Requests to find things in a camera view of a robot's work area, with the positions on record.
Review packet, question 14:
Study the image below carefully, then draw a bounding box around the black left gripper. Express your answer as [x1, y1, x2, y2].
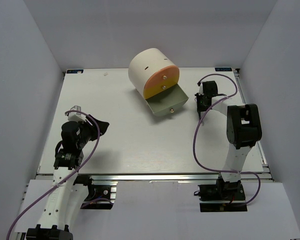
[76, 114, 110, 149]

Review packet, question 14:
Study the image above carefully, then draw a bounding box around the aluminium table rail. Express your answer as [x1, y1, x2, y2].
[35, 172, 273, 181]

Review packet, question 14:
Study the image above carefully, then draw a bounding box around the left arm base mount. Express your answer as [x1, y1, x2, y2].
[81, 180, 117, 210]

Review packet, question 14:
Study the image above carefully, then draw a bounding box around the cream drawer cabinet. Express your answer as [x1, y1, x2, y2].
[128, 48, 176, 98]

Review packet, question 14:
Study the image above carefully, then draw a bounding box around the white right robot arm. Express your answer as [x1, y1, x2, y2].
[195, 81, 262, 200]

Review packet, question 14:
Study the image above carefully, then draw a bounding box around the orange drawer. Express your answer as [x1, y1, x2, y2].
[144, 65, 180, 89]

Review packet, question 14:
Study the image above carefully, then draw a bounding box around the grey green drawer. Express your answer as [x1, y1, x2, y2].
[145, 84, 189, 117]

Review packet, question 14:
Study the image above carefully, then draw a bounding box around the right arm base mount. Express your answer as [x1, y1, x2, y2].
[193, 184, 248, 213]

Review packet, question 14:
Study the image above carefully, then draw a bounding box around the yellow drawer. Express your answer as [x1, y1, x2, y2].
[143, 78, 179, 100]

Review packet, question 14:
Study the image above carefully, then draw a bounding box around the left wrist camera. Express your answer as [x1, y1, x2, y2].
[64, 105, 86, 123]

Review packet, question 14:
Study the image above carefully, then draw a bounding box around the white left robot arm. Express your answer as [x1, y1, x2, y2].
[25, 110, 110, 240]

